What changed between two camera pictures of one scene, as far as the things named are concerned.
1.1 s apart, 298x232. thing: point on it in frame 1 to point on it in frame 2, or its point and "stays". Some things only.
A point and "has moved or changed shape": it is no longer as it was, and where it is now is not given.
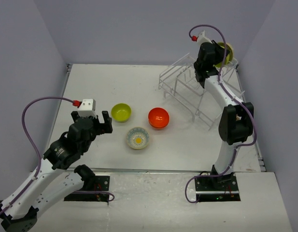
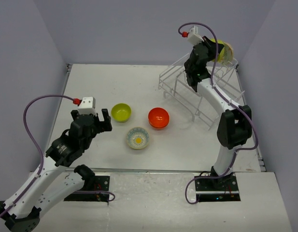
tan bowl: [137, 138] stays
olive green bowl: [229, 50] has moved or changed shape
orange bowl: [158, 117] stays
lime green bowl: [120, 112] stays
